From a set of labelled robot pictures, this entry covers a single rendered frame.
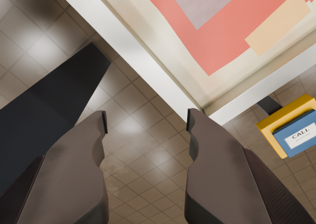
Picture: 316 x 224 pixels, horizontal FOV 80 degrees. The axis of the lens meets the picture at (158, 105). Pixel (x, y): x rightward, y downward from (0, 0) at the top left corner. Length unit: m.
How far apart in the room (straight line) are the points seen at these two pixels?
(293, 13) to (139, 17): 0.26
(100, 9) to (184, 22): 0.14
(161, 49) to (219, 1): 0.12
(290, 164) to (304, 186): 0.45
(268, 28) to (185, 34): 0.15
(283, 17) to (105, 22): 0.30
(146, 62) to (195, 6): 0.12
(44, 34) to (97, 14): 1.16
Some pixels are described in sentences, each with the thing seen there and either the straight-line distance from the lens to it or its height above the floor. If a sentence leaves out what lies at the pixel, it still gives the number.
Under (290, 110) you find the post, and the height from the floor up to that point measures 0.95.
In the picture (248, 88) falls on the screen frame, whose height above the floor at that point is 0.99.
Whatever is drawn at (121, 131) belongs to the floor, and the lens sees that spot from 1.65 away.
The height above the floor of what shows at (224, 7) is 0.96.
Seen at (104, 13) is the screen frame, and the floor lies 0.99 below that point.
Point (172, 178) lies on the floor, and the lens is 2.05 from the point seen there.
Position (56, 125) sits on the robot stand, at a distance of 0.67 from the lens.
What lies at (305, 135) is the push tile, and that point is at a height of 0.97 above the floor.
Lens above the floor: 1.31
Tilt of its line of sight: 61 degrees down
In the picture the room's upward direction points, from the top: 175 degrees clockwise
